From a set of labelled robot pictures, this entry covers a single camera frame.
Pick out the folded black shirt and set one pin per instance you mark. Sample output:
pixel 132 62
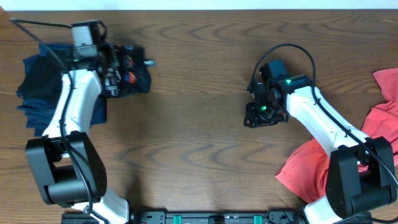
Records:
pixel 42 78

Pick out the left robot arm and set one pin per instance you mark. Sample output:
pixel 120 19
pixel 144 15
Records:
pixel 66 167

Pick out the red t-shirt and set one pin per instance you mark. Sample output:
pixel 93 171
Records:
pixel 305 171

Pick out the black orange-patterned jersey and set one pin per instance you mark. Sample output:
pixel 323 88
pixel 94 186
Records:
pixel 128 75

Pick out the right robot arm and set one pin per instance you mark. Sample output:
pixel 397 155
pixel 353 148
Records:
pixel 360 176

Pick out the folded navy blue shirt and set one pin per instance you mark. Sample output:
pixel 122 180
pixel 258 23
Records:
pixel 39 111

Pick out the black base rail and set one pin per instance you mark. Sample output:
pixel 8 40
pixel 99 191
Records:
pixel 270 217

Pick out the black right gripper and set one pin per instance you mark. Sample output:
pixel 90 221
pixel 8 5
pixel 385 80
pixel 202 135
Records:
pixel 255 120

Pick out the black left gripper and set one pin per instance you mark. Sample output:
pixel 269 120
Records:
pixel 111 50

